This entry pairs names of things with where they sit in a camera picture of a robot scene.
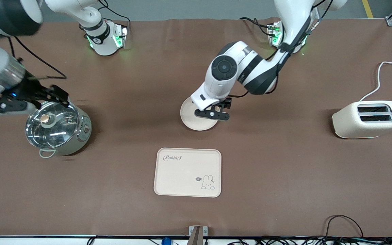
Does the metal table bracket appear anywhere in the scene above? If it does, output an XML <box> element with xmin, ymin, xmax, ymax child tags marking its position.
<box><xmin>189</xmin><ymin>225</ymin><xmax>208</xmax><ymax>245</ymax></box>

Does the black looped cable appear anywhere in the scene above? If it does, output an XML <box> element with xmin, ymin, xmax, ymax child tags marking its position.
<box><xmin>324</xmin><ymin>215</ymin><xmax>364</xmax><ymax>239</ymax></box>

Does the pale green electric pot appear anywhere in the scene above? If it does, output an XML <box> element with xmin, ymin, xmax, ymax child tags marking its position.
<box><xmin>25</xmin><ymin>94</ymin><xmax>93</xmax><ymax>159</ymax></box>

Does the glass pot lid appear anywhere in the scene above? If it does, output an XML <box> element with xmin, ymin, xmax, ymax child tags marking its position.
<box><xmin>25</xmin><ymin>99</ymin><xmax>80</xmax><ymax>149</ymax></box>

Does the black base cable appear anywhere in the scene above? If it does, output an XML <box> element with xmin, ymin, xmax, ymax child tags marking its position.
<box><xmin>96</xmin><ymin>0</ymin><xmax>131</xmax><ymax>33</ymax></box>
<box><xmin>240</xmin><ymin>16</ymin><xmax>272</xmax><ymax>36</ymax></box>

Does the black left base cable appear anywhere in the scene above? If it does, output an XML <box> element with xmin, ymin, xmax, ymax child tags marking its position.
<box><xmin>240</xmin><ymin>16</ymin><xmax>272</xmax><ymax>36</ymax></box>

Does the white toaster cable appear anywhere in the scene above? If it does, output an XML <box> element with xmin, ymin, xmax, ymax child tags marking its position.
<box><xmin>359</xmin><ymin>60</ymin><xmax>392</xmax><ymax>102</ymax></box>

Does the black right base cable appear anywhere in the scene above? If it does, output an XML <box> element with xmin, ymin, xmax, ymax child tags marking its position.
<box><xmin>96</xmin><ymin>0</ymin><xmax>131</xmax><ymax>33</ymax></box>

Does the beige rabbit print tray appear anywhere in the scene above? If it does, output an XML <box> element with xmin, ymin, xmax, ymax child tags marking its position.
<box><xmin>153</xmin><ymin>147</ymin><xmax>222</xmax><ymax>198</ymax></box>

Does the round beige plate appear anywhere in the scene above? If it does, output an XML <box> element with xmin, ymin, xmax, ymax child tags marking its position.
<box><xmin>180</xmin><ymin>96</ymin><xmax>220</xmax><ymax>131</ymax></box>

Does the cream two-slot toaster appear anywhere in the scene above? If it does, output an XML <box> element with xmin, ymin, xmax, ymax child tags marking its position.
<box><xmin>331</xmin><ymin>100</ymin><xmax>392</xmax><ymax>139</ymax></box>

